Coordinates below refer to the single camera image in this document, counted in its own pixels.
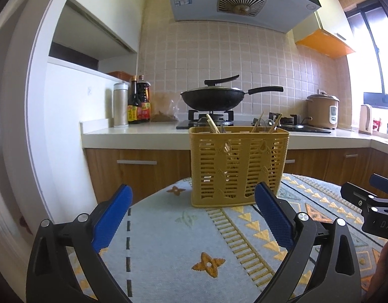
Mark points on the wooden chopstick left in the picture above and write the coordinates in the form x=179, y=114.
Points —
x=212, y=124

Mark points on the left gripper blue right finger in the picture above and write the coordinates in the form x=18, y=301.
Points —
x=278, y=215

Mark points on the wooden chopstick right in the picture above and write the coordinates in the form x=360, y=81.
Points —
x=276, y=123

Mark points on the brown box on ledge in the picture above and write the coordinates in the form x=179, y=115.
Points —
x=124, y=76

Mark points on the dark soy sauce bottle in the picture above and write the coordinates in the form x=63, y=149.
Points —
x=134, y=111

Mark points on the yellow plastic utensil basket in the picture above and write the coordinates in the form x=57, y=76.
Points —
x=226, y=167

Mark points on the grey range hood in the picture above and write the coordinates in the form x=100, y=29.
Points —
x=278, y=15

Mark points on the black gas stove top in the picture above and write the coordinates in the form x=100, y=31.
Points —
x=292, y=123

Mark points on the wooden chopstick middle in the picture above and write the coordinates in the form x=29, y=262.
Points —
x=258, y=124

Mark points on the orange wall cabinet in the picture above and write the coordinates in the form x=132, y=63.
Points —
x=326, y=31

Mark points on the brown rice cooker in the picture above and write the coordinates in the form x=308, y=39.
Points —
x=322, y=110

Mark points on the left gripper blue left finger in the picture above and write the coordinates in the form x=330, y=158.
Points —
x=111, y=217

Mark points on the clear bag of brown food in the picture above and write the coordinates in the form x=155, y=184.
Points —
x=164, y=107

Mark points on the patterned light blue tablecloth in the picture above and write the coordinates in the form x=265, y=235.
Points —
x=165, y=250

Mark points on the steel thermos bottle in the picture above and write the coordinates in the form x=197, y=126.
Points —
x=120, y=97

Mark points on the red label sauce bottle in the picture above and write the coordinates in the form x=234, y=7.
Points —
x=143, y=93

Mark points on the wooden chopstick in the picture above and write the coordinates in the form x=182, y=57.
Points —
x=212, y=124
x=276, y=123
x=258, y=124

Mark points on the black wok with lid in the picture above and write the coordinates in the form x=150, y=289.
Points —
x=213, y=97

